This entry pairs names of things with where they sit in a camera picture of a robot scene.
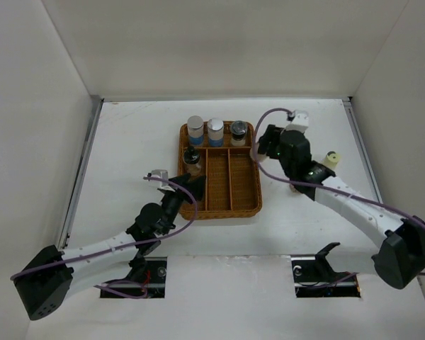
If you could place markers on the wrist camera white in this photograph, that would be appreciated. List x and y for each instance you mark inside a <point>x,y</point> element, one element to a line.
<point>297,120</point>
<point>158,174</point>

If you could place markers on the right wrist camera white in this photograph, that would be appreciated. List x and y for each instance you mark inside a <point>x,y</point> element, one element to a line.
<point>297,120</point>

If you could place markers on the black-cap bottle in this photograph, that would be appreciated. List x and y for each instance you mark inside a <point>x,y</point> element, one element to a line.
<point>256,157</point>
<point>192,161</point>

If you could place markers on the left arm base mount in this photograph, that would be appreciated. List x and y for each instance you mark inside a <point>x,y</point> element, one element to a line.
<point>145,282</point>

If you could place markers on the dark-lid spice grinder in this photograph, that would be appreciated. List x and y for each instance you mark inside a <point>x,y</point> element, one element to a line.
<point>238,130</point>

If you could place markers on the silver-lid jar blue label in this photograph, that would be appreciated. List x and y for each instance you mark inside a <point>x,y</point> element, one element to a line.
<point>215,128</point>
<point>195,127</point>

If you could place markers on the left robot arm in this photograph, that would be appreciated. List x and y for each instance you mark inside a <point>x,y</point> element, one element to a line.
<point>54,275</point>

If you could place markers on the yellow-cap bottle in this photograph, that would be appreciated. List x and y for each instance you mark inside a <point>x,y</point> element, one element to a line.
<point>331,160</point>

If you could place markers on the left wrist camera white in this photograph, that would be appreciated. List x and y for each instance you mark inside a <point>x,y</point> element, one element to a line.
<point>158,174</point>

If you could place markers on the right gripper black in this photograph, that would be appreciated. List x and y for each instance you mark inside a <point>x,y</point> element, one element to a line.
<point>269,136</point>

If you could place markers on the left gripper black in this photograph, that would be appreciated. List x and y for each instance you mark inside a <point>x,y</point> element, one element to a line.
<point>194,185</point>

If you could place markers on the brown wicker divided tray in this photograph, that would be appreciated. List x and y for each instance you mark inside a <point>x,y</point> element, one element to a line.
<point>232,187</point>

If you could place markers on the pink-cap bottle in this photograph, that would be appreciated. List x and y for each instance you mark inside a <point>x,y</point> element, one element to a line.
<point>295,191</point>

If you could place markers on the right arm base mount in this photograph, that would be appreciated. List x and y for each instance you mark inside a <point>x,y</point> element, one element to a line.
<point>314,277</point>

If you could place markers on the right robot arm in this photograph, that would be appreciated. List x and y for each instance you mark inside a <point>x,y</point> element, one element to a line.
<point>400,239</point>

